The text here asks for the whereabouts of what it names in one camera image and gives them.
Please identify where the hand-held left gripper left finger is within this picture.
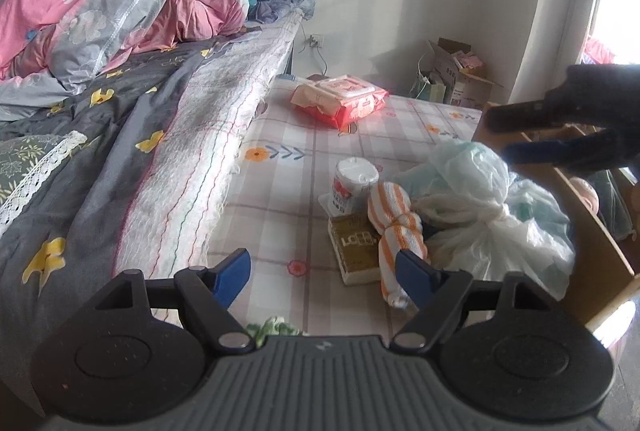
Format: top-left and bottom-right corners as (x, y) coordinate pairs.
(94, 248), (255, 354)

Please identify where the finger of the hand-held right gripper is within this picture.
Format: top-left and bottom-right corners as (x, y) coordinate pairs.
(501, 132), (622, 170)
(485, 98), (567, 135)

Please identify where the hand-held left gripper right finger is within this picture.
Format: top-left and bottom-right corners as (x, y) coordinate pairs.
(392, 249), (562, 353)

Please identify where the orange striped towel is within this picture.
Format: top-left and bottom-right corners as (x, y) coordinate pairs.
(367, 181), (429, 310)

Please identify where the brown cardboard box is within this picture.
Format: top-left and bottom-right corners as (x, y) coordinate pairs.
(471, 102), (640, 329)

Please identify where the pink hanging garment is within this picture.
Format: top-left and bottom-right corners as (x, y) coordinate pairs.
(581, 37), (617, 66)

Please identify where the peach doll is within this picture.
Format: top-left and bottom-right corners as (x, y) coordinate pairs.
(569, 177), (599, 215)

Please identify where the gold and white box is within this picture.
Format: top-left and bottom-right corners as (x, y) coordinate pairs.
(327, 211), (385, 287)

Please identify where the green and white cloth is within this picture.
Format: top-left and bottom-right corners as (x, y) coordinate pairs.
(244, 315), (302, 348)

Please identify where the tall printed cardboard box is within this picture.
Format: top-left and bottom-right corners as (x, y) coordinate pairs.
(426, 38), (505, 108)

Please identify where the dark green cloth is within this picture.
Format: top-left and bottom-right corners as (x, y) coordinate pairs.
(594, 170), (633, 243)

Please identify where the translucent plastic bag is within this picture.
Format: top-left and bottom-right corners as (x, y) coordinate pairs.
(399, 140), (577, 303)

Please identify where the green paper bag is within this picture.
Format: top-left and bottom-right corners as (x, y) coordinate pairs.
(411, 70), (449, 102)

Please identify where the white round container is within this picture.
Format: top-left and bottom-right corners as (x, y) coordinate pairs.
(319, 156), (381, 218)

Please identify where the grey floral bedsheet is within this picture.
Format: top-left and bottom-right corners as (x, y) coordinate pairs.
(0, 13), (303, 412)

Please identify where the red wet wipes pack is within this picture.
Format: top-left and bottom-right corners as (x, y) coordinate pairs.
(290, 74), (390, 130)

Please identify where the green lace trimmed pillow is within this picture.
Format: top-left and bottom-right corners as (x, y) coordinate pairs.
(0, 130), (89, 228)

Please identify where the lavender blue cloth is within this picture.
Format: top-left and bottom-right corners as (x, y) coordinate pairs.
(247, 0), (317, 24)

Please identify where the pink and grey quilt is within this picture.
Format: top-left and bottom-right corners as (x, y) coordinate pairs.
(0, 0), (252, 122)

